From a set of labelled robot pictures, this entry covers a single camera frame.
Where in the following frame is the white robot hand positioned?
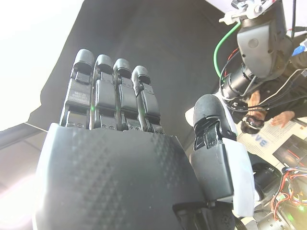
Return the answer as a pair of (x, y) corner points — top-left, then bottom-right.
(33, 49), (255, 230)

